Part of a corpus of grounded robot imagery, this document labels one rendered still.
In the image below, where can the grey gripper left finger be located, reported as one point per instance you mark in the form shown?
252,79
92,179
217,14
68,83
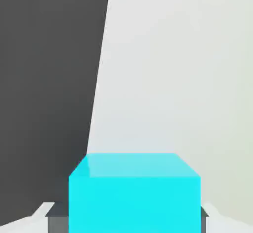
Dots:
53,222

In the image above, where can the small cyan cube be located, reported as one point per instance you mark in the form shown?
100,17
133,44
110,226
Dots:
134,201

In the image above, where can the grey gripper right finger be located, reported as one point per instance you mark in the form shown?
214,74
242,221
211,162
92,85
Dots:
215,222

